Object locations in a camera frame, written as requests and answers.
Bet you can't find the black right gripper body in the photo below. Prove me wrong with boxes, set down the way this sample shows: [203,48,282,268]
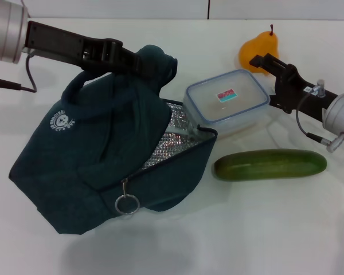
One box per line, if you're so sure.
[274,64,338,124]

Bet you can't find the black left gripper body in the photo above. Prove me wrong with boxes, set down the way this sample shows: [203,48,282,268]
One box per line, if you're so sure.
[25,21,106,72]

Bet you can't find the orange yellow pear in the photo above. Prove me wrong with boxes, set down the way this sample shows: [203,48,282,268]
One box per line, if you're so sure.
[238,23,280,77]

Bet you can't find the clear plastic container blue rim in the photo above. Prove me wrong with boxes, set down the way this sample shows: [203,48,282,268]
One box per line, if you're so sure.
[183,69,272,138]

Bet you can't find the green cucumber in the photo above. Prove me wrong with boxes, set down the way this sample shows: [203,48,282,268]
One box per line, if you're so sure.
[213,148,328,182]

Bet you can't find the dark teal insulated lunch bag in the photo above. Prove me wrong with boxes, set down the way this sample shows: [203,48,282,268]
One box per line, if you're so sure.
[8,44,219,236]

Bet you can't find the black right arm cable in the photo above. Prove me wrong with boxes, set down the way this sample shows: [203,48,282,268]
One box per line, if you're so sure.
[295,85,344,154]

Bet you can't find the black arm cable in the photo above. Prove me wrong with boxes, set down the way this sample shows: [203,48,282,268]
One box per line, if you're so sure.
[295,85,344,154]
[0,53,38,94]

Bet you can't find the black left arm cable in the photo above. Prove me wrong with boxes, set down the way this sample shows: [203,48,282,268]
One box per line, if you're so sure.
[0,53,38,94]

